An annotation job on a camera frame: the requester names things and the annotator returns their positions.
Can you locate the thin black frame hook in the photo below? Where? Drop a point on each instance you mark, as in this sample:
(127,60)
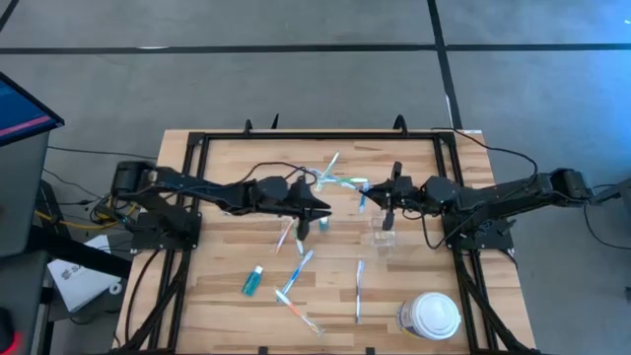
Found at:
(274,123)

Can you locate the black device with light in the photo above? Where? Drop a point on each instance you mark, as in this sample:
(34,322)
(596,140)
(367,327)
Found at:
(7,325)

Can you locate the white purple toothbrush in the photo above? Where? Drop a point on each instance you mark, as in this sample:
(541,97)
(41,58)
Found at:
(359,291)

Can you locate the white sticker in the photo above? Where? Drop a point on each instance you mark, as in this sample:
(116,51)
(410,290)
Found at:
(473,131)

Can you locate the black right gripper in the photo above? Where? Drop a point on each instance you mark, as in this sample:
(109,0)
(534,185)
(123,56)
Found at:
(401,192)

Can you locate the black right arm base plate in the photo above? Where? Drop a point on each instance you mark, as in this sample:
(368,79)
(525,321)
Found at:
(493,241)

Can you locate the white tape roll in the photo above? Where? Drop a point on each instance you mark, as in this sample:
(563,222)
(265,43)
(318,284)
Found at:
(111,288)

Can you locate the orange toothbrush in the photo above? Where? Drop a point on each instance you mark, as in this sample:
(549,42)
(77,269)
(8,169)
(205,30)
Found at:
(298,310)

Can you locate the white box on left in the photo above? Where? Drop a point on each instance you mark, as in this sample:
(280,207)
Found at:
(84,291)

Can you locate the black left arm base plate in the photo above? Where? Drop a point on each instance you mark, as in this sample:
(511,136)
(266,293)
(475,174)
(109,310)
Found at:
(148,241)

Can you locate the teal white toothbrush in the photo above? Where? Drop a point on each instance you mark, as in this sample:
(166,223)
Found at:
(331,165)

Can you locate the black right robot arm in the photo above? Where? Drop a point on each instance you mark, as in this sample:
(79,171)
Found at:
(503,194)

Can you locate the dark grey box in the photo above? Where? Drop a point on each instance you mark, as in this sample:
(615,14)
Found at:
(24,296)

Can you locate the grey stand leg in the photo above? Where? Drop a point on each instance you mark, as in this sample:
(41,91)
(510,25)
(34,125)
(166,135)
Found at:
(616,192)

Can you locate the tub with white lid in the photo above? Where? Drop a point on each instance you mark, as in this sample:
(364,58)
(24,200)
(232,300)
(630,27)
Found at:
(431,315)

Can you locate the teal bottle with white cap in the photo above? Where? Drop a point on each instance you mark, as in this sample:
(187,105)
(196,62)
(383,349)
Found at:
(323,225)
(252,283)

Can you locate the clear plastic cup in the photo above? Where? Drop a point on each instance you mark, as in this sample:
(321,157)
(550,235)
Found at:
(382,239)

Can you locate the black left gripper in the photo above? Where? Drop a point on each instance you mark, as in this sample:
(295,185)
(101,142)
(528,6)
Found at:
(301,202)

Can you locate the monitor with blue screen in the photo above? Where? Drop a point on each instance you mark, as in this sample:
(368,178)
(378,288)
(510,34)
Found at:
(20,111)

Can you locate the black metal table frame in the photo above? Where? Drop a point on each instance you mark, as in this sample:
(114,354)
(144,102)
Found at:
(370,135)

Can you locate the black desk bar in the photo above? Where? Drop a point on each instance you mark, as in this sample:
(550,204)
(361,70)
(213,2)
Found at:
(74,254)

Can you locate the grey cabinet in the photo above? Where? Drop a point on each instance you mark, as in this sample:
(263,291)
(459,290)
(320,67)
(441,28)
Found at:
(20,197)

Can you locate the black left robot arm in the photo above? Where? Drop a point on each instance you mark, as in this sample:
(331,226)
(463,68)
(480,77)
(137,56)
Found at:
(197,185)

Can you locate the pink-white toothbrush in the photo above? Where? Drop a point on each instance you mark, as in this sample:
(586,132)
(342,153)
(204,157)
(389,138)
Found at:
(283,237)

